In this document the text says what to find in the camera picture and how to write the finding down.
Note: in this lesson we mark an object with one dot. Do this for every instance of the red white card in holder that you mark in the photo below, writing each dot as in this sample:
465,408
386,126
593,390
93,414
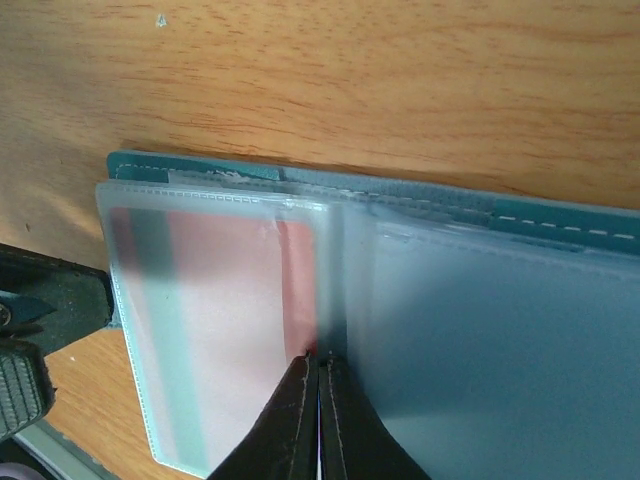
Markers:
213,307

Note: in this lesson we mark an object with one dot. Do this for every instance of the teal leather card holder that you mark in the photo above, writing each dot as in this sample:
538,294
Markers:
497,337

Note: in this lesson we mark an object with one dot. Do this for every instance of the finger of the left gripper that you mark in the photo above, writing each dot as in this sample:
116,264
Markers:
27,392
51,302

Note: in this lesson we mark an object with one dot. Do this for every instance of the aluminium front rail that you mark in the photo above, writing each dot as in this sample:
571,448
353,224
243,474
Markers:
58,455

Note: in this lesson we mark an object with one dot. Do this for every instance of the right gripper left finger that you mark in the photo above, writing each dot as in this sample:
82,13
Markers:
283,442

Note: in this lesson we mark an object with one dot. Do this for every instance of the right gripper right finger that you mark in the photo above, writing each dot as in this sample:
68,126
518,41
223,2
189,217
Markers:
354,443

